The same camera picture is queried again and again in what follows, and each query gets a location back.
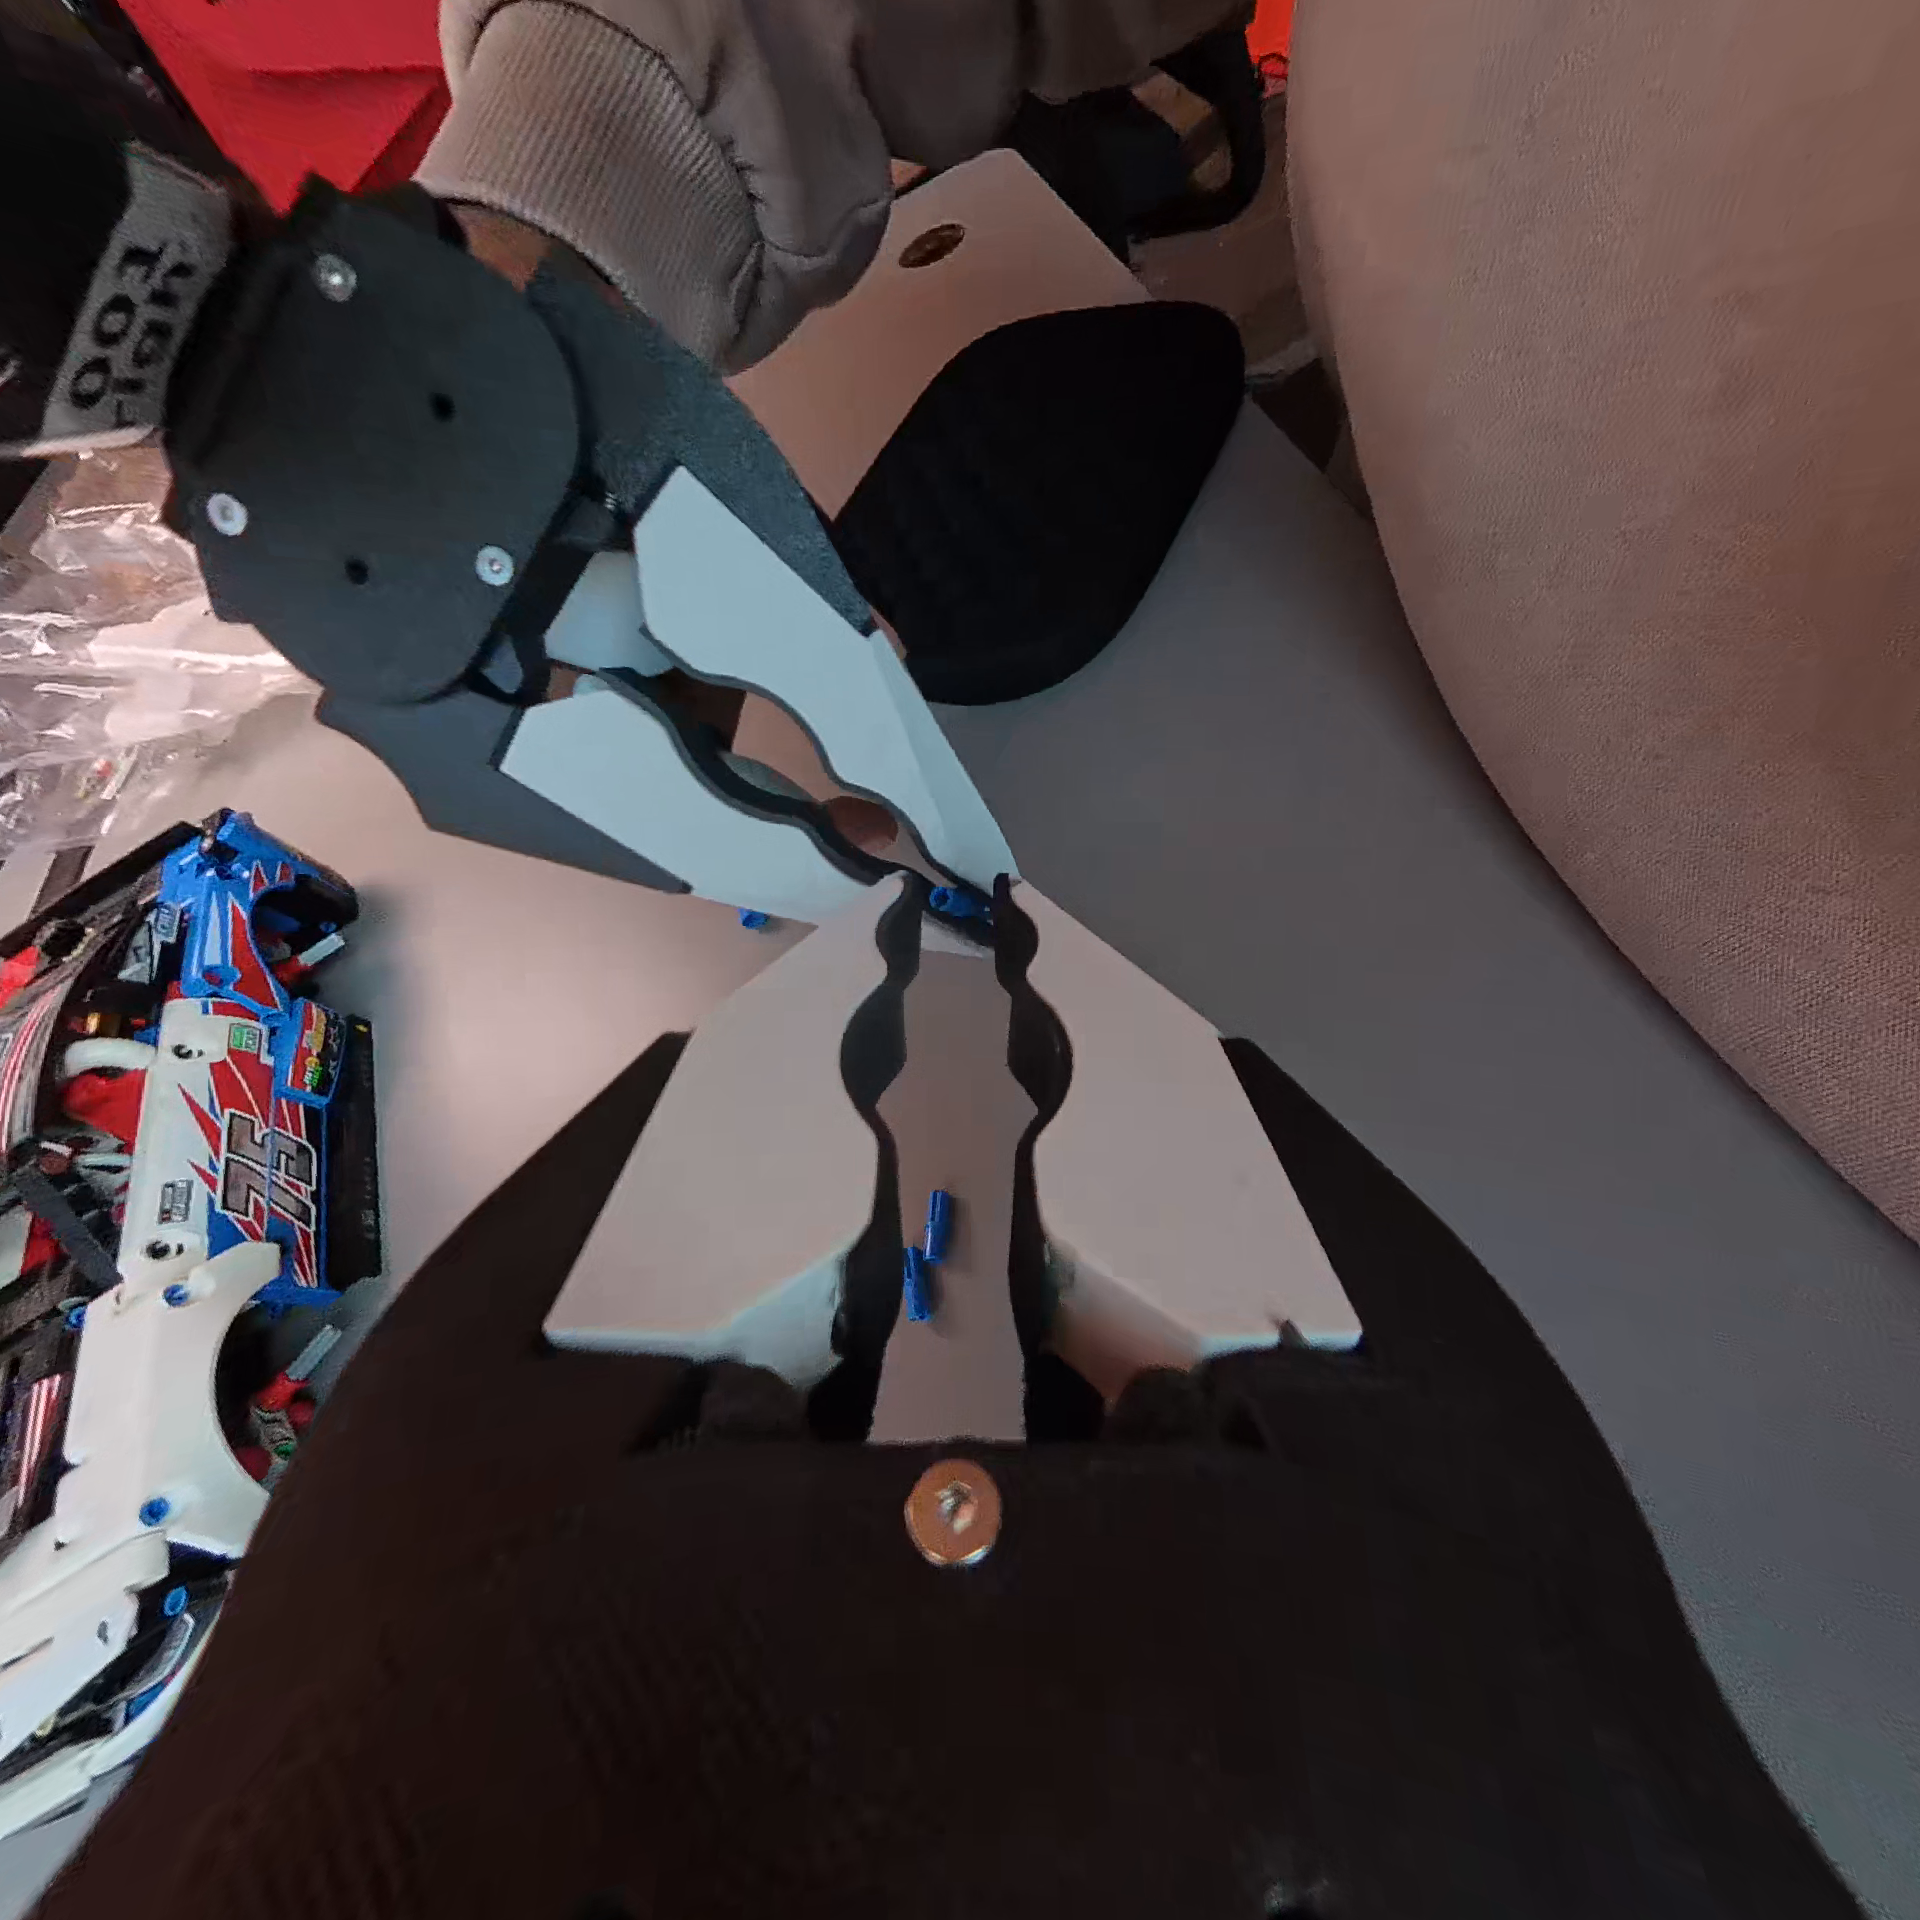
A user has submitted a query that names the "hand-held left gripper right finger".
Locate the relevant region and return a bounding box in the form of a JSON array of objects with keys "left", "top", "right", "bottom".
[{"left": 989, "top": 879, "right": 1369, "bottom": 1445}]

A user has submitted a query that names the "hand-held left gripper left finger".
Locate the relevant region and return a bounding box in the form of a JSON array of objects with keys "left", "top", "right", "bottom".
[{"left": 542, "top": 875, "right": 930, "bottom": 1443}]

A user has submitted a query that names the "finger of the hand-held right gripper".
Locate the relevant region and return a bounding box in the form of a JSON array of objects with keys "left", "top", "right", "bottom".
[
  {"left": 495, "top": 671, "right": 906, "bottom": 927},
  {"left": 545, "top": 459, "right": 1024, "bottom": 897}
]

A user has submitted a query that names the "person's right forearm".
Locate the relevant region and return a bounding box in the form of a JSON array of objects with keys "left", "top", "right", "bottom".
[{"left": 421, "top": 0, "right": 1292, "bottom": 376}]

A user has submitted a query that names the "grey desk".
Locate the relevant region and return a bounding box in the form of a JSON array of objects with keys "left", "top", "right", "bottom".
[{"left": 0, "top": 149, "right": 1920, "bottom": 1920}]

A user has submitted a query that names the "pile of clear plastic bags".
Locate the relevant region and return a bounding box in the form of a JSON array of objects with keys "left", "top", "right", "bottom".
[{"left": 0, "top": 436, "right": 326, "bottom": 844}]

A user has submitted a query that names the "red felt tote bag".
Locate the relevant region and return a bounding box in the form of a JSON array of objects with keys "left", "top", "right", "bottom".
[{"left": 117, "top": 0, "right": 453, "bottom": 216}]

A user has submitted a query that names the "toy brick race car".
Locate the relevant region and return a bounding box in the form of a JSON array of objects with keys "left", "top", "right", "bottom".
[{"left": 0, "top": 809, "right": 388, "bottom": 1829}]

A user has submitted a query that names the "person's beige sweatshirt torso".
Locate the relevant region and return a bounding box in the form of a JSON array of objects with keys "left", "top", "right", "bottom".
[{"left": 1286, "top": 0, "right": 1920, "bottom": 1249}]

